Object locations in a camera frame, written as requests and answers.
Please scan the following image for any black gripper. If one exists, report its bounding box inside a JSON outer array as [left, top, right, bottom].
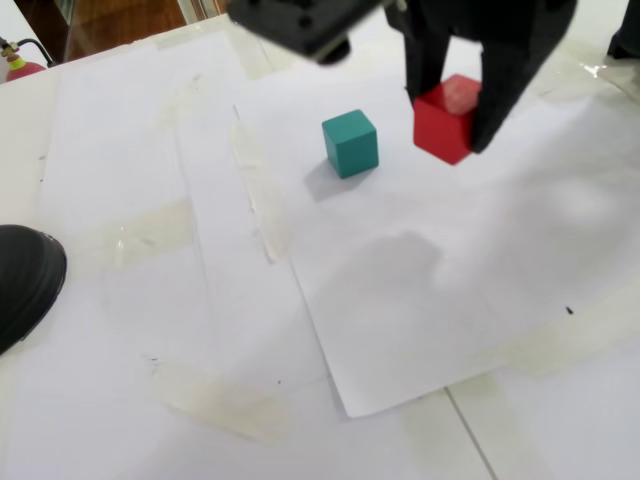
[[384, 0, 579, 155]]

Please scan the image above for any red cube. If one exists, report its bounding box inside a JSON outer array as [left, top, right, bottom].
[[412, 73, 484, 166]]

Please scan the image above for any teal blue cube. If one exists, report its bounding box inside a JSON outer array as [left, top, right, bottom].
[[321, 108, 380, 180]]

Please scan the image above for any clear glossy tape strip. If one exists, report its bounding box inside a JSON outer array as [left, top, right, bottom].
[[537, 62, 619, 99]]

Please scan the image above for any beige masking tape strip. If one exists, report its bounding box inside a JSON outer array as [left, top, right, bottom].
[[399, 373, 501, 480], [92, 198, 197, 274], [227, 27, 281, 80], [469, 292, 640, 382], [228, 122, 292, 262], [149, 358, 294, 444]]

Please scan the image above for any white paper sheet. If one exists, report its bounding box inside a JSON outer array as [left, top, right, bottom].
[[233, 44, 640, 420], [174, 99, 331, 389]]

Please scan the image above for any brown wooden cabinet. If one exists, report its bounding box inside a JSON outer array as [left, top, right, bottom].
[[12, 0, 189, 64]]

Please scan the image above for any red fire extinguisher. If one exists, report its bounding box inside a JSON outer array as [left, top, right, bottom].
[[0, 37, 59, 84]]

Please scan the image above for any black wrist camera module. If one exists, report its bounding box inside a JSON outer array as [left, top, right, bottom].
[[227, 0, 386, 66]]

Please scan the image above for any black rounded camera base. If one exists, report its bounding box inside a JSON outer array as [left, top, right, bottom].
[[0, 224, 68, 357]]

